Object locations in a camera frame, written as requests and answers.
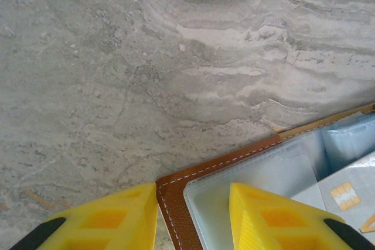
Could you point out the grey credit card gold chip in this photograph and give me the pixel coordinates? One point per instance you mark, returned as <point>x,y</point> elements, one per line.
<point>351,179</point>

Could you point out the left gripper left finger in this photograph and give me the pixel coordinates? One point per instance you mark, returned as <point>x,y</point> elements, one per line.
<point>117,223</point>

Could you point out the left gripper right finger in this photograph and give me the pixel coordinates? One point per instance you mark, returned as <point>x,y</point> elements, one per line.
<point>278,226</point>

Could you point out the brown leather card holder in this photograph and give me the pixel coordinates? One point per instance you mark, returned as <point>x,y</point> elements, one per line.
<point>175,203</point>

